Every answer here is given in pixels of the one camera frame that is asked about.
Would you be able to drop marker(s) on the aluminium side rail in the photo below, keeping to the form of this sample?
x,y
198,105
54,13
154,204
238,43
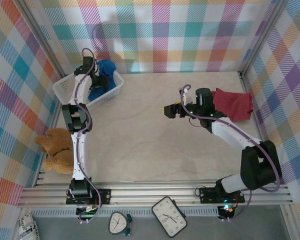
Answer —
x,y
50,122
256,130

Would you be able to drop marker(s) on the small board with orange part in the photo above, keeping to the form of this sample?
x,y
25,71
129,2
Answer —
x,y
227,210

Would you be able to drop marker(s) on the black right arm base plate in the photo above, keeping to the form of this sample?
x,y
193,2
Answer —
x,y
207,195

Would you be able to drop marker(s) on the green round alarm clock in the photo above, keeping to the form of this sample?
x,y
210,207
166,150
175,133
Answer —
x,y
117,222

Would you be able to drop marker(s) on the white plastic basket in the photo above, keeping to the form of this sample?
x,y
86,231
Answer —
x,y
63,86

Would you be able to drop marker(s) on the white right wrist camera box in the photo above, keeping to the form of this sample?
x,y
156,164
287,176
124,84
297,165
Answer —
x,y
185,91

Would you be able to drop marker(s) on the blue tank top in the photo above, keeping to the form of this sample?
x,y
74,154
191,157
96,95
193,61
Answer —
x,y
107,68

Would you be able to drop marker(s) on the brown teddy bear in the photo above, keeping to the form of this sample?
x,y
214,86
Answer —
x,y
60,155

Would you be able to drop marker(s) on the green circuit board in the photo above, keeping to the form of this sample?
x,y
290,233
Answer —
x,y
88,212

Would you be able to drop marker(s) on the aluminium frame cross rail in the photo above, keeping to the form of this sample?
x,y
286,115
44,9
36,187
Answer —
x,y
152,193

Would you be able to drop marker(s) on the black rectangular clock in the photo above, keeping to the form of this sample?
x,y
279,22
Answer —
x,y
168,216

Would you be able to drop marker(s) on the pinkish red ribbed tank top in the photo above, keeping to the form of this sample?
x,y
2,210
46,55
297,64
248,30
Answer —
x,y
230,102

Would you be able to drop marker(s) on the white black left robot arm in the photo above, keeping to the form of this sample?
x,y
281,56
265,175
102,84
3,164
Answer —
x,y
78,155

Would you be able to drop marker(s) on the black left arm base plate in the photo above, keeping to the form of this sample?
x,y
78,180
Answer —
x,y
105,197

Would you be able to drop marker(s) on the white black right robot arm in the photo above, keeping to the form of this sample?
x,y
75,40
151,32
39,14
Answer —
x,y
260,165

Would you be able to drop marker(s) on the aluminium frame post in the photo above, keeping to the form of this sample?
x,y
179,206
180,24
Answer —
x,y
265,32
40,37

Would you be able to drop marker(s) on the newspaper print bag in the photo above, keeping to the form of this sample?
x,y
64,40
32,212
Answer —
x,y
27,227

